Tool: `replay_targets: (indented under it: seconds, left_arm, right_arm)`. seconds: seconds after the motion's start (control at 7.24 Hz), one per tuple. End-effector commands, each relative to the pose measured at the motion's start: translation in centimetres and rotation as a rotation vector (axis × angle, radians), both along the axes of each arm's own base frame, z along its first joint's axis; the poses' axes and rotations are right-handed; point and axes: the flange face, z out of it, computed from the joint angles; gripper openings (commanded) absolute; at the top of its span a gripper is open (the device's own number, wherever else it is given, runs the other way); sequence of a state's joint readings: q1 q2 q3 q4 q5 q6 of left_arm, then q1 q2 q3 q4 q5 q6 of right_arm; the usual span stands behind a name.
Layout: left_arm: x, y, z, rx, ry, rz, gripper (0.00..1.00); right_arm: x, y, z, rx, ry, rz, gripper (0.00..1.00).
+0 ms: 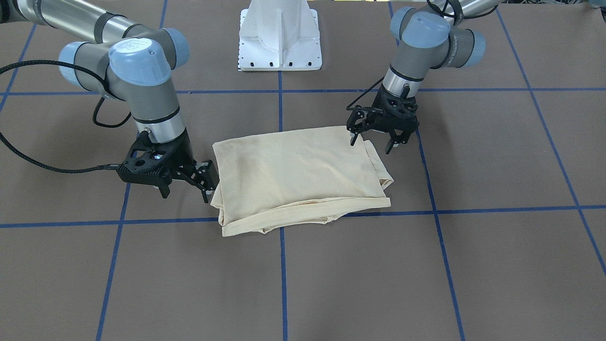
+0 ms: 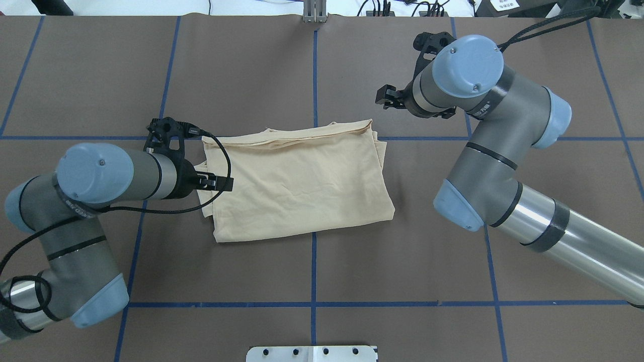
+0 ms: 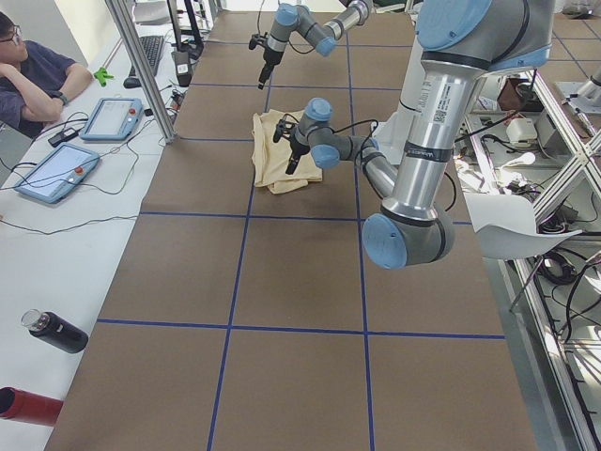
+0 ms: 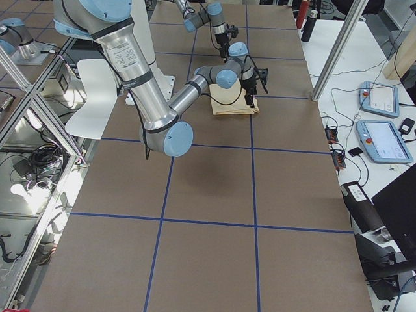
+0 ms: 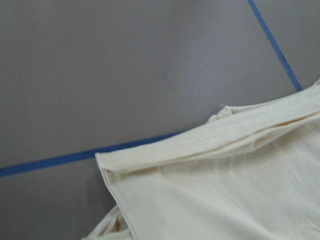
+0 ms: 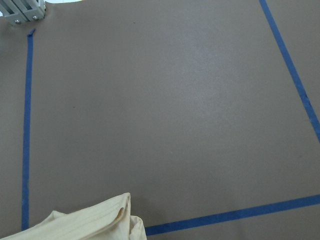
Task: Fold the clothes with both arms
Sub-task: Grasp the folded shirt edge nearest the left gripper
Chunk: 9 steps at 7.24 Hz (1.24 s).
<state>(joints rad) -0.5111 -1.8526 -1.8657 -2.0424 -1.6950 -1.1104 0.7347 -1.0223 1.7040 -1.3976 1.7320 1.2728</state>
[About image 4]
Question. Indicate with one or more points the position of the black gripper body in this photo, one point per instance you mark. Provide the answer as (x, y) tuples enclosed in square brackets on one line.
[(221, 40), (249, 84)]

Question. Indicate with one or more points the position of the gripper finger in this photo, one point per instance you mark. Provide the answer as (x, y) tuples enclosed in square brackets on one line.
[(252, 105), (227, 50), (248, 98), (222, 51)]

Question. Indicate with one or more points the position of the beige long-sleeve printed shirt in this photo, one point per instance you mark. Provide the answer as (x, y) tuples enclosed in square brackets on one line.
[(231, 101)]

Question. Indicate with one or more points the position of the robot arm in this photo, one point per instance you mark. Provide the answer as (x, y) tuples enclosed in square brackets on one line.
[(211, 14), (111, 25)]

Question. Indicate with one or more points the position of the black water bottle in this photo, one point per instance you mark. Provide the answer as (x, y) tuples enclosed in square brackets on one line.
[(309, 26)]

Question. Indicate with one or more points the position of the red bottle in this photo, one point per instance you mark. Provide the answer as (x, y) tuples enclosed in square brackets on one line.
[(302, 12)]

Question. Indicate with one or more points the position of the far blue teach pendant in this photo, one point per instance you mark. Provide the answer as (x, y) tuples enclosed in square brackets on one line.
[(379, 99)]

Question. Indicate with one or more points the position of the blue teach pendant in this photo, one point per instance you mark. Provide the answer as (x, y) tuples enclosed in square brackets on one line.
[(382, 142), (379, 99)]

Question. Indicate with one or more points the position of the white plastic chair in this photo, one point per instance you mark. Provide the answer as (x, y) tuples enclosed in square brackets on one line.
[(91, 119)]

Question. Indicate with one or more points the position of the near blue teach pendant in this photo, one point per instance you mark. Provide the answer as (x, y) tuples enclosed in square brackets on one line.
[(382, 142)]

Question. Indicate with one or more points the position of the black monitor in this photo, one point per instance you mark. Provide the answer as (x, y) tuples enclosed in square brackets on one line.
[(395, 205)]

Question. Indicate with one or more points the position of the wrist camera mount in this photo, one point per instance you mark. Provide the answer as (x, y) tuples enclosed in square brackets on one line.
[(232, 31), (261, 74)]

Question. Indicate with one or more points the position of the aluminium frame post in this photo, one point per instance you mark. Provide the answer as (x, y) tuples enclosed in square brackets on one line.
[(347, 29)]

